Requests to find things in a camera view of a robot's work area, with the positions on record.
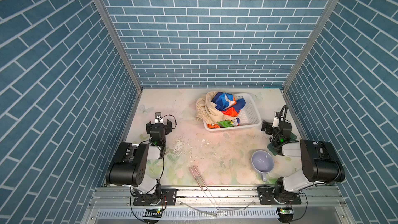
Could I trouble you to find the beige shorts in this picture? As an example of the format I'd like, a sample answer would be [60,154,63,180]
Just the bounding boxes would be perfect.
[195,91,236,124]

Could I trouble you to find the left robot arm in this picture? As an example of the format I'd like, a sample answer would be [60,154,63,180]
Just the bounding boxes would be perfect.
[105,117,173,196]

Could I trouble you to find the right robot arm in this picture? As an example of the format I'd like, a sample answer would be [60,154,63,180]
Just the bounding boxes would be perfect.
[261,108,346,197]

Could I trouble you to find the rainbow coloured shorts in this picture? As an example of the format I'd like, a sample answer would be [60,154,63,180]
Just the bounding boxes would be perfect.
[207,92,246,129]

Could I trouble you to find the lavender mug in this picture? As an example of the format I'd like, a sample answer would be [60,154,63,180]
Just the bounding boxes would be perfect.
[251,150,275,182]

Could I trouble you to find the white plastic basket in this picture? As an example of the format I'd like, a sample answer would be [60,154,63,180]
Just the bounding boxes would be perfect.
[203,93,261,132]

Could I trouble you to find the pink chopstick pair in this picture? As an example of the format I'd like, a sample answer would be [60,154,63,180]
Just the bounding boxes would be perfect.
[189,166,220,211]

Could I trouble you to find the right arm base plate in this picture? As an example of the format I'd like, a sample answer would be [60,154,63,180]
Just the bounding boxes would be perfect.
[257,186,302,205]

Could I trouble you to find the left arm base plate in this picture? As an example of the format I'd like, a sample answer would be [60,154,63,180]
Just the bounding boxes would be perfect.
[132,188,177,206]

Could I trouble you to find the aluminium front rail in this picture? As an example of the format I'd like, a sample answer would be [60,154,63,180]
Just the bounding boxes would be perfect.
[89,185,346,209]

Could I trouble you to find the white cable duct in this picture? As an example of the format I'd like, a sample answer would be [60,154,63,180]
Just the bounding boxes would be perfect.
[97,207,279,221]

